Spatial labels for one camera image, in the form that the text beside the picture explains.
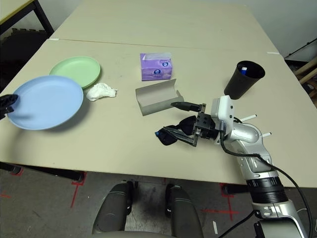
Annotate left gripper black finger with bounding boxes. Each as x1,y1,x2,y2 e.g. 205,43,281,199
0,107,13,121
0,93,19,108

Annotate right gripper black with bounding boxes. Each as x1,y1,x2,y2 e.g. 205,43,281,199
163,101,221,147

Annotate black sunglasses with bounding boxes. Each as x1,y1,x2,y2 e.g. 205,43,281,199
155,116,198,147

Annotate grey glasses case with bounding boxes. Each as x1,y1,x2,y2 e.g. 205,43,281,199
135,78,185,117

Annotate blue plastic plate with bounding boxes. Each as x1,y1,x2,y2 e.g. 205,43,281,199
6,75,84,131

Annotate white tissue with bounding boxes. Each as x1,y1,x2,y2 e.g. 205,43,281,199
86,82,118,102

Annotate purple tissue box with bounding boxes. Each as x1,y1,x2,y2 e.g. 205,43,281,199
140,52,173,82

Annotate black foam floor mat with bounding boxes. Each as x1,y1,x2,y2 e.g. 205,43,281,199
0,27,48,85

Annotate black plastic cup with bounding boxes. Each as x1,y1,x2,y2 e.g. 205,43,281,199
224,60,265,100

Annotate green plastic plate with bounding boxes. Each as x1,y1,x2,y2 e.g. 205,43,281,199
49,56,102,90

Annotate black framed yellow edged table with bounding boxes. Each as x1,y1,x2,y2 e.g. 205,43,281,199
0,0,54,40

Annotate grey right robot leg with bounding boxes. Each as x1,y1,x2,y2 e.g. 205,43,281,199
165,183,204,238

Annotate grey robot leg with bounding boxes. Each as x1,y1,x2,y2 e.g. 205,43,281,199
165,183,204,238
93,180,135,235

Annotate red floor tape cross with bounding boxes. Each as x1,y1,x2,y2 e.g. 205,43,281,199
70,173,87,209
202,193,240,221

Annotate grey left robot leg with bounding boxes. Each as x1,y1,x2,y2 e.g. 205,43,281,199
93,180,135,235

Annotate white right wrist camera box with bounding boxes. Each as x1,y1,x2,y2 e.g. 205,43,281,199
210,95,235,132

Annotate wooden furniture frame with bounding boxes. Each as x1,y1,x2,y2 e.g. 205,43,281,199
294,59,317,100

